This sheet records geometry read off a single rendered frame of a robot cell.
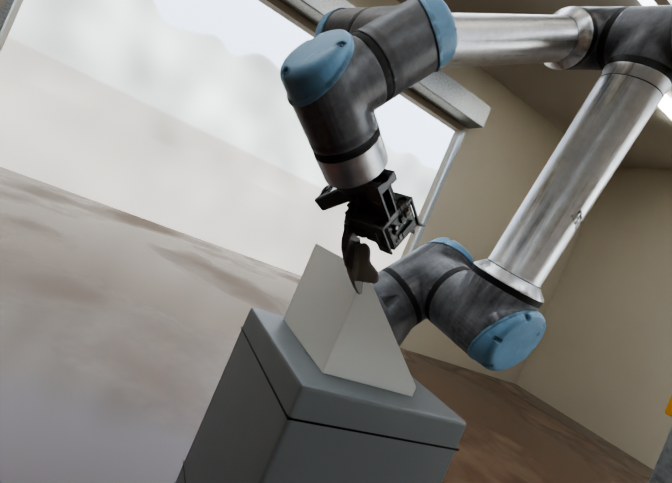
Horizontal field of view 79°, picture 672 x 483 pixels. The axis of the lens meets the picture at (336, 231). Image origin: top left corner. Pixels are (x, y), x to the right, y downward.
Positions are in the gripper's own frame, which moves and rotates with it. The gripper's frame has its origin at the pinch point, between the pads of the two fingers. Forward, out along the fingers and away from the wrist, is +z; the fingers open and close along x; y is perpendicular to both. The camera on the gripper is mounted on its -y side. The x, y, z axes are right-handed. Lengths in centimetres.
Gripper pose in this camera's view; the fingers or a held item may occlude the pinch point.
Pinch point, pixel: (384, 261)
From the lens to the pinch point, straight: 70.2
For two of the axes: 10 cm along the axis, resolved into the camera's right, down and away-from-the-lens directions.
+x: 6.5, -6.6, 3.8
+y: 6.8, 2.8, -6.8
